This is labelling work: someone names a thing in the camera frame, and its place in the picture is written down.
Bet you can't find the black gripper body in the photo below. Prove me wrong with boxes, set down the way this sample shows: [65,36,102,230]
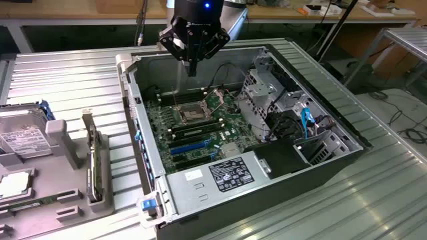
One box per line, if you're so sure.
[170,0,225,34]

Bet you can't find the Nvidia Quadro graphics card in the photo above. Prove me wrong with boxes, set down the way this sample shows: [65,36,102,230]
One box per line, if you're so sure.
[81,107,106,202]

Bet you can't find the wooden workbench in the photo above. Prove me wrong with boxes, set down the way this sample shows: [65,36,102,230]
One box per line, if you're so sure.
[0,0,422,53]

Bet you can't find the metal socket cover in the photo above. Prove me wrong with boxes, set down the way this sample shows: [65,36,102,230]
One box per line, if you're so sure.
[199,88,230,118]

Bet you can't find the thin locking lever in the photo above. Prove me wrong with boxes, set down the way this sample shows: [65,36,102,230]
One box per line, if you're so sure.
[170,85,179,111]

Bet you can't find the black RAM slot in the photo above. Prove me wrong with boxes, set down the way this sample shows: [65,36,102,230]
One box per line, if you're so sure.
[170,119,222,131]
[159,93,207,105]

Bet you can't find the silver drive cage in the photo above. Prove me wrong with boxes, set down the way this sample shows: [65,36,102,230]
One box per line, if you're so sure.
[238,68,293,141]

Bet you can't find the CPU socket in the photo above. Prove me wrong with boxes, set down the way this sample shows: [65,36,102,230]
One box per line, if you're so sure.
[177,101,215,125]

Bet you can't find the orange white small box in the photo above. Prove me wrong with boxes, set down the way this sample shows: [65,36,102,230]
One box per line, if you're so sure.
[297,3,345,17]

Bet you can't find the green motherboard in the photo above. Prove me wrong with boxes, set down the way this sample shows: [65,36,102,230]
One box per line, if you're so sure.
[143,87,255,176]

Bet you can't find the black slanted pole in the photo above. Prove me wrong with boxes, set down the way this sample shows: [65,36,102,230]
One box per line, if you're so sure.
[316,0,361,60]

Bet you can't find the brown cardboard carton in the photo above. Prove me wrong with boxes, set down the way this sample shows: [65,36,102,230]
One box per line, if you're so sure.
[333,24,418,76]

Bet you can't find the black expansion slot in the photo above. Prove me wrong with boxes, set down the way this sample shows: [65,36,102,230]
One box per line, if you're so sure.
[174,161,217,172]
[173,154,214,164]
[167,138,206,149]

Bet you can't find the black box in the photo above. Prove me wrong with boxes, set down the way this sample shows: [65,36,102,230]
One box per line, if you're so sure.
[325,58,374,85]

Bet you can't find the blue expansion slot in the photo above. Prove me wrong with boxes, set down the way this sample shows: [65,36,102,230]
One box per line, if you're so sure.
[170,142,209,155]

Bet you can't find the silver chipset heat sink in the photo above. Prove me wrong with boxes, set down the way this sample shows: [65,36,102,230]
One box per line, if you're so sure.
[221,143,242,155]

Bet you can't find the white flat box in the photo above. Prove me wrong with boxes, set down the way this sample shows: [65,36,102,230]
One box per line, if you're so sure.
[358,1,397,18]

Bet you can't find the silver disk bay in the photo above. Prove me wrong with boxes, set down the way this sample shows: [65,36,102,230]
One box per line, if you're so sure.
[292,129,356,167]

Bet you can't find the silver power supply unit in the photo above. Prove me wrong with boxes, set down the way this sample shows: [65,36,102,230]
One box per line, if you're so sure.
[165,151,273,216]

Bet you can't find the blue case latch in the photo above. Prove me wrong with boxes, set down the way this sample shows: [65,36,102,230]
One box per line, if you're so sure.
[139,198,158,212]

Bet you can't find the open black PC case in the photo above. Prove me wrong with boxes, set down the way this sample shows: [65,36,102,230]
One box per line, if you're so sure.
[115,37,374,240]

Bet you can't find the silver CPU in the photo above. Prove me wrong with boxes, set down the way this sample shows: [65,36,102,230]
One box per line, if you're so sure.
[0,171,34,199]

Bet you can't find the green RAM stick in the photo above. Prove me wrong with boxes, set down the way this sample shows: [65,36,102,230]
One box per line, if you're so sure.
[0,196,74,213]

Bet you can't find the grey parts rack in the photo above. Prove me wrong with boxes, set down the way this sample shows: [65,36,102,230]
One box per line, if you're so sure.
[0,119,117,240]

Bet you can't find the thin hanging grey cable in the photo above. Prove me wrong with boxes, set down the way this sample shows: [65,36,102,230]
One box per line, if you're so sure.
[134,0,150,47]

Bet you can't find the black looped case wire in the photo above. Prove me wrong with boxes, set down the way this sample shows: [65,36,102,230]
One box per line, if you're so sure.
[213,63,249,89]

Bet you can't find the black wire bundle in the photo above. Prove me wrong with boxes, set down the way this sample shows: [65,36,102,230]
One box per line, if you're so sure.
[265,111,304,142]

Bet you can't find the blue flat wire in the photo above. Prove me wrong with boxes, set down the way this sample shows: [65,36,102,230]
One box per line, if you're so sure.
[300,107,317,140]

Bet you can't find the aluminium frame table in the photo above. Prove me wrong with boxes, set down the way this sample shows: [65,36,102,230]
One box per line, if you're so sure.
[344,26,427,88]

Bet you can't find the hard disk with blue bracket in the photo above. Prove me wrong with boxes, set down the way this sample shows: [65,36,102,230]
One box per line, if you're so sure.
[0,99,57,160]

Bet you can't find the tangled black floor cables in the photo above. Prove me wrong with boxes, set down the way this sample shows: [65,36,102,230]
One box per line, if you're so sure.
[365,84,427,146]

